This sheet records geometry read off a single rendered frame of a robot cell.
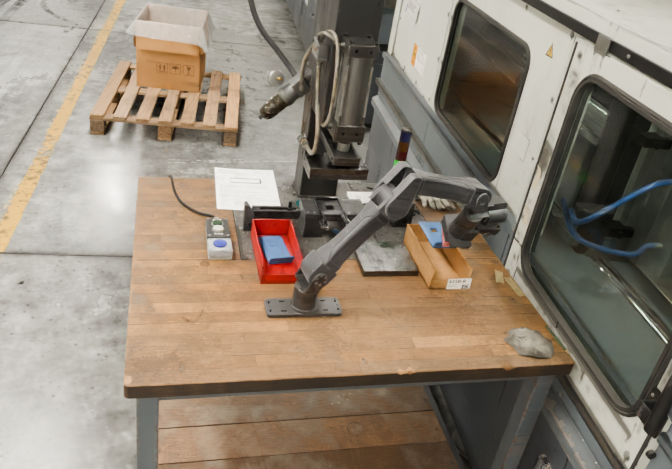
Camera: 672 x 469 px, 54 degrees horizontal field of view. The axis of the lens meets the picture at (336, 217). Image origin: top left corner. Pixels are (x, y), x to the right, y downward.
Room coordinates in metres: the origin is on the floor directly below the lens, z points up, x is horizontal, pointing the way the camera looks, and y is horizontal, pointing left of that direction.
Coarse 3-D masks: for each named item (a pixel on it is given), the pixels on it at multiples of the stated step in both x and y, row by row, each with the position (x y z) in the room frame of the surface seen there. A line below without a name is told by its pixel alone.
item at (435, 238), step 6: (420, 222) 1.80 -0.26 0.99; (426, 222) 1.81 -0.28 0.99; (432, 222) 1.82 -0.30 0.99; (438, 222) 1.82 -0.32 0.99; (426, 228) 1.77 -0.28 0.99; (432, 228) 1.78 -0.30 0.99; (438, 228) 1.79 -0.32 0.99; (426, 234) 1.74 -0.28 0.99; (432, 234) 1.74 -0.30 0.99; (438, 234) 1.75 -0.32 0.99; (432, 240) 1.71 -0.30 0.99; (438, 240) 1.71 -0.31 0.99; (432, 246) 1.68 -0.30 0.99; (438, 246) 1.68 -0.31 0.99
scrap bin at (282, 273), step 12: (252, 228) 1.68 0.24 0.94; (264, 228) 1.71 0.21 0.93; (276, 228) 1.73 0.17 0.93; (288, 228) 1.74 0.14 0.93; (252, 240) 1.66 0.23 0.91; (288, 240) 1.71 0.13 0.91; (300, 252) 1.57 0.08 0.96; (264, 264) 1.56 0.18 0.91; (276, 264) 1.57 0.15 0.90; (288, 264) 1.58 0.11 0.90; (300, 264) 1.54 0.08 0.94; (264, 276) 1.47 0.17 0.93; (276, 276) 1.48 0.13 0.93; (288, 276) 1.49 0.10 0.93
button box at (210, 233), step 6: (174, 186) 1.92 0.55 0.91; (174, 192) 1.88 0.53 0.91; (192, 210) 1.79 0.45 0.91; (210, 216) 1.77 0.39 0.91; (210, 222) 1.70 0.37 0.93; (222, 222) 1.70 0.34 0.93; (210, 228) 1.66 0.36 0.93; (228, 228) 1.68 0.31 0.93; (210, 234) 1.63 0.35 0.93; (216, 234) 1.63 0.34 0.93; (222, 234) 1.64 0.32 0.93; (228, 234) 1.64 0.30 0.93
